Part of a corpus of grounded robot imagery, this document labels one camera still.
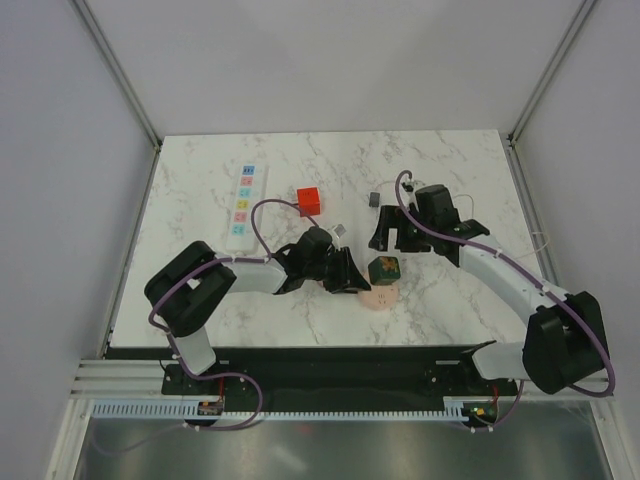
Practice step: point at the right aluminium frame post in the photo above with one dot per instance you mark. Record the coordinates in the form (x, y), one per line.
(552, 68)

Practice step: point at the left aluminium frame post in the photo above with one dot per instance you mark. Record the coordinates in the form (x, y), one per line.
(90, 23)

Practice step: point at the red cube socket adapter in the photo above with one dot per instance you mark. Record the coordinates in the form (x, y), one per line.
(308, 199)

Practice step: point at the white slotted cable duct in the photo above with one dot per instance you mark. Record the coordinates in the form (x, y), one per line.
(183, 409)

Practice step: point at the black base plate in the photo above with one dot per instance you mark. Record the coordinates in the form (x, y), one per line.
(349, 377)

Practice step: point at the pink round socket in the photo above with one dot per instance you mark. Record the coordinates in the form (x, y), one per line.
(379, 298)

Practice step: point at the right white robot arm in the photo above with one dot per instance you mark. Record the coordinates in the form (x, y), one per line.
(565, 342)

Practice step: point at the aluminium frame post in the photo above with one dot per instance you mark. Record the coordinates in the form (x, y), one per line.
(552, 68)
(90, 23)

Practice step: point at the aluminium rail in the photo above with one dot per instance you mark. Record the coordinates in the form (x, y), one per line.
(117, 379)

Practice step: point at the green patterned cube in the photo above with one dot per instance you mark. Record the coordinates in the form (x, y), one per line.
(384, 271)

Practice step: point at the dark grey usb charger plug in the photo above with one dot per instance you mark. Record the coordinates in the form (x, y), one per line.
(374, 199)

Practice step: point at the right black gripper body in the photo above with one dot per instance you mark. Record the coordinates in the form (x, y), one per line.
(412, 237)

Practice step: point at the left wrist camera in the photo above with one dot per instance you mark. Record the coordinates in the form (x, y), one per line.
(337, 232)

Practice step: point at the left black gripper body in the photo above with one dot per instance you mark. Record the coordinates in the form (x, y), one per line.
(317, 270)

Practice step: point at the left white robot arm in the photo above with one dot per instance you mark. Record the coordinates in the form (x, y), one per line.
(186, 292)

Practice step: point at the white power strip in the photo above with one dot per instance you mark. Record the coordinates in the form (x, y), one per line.
(249, 188)

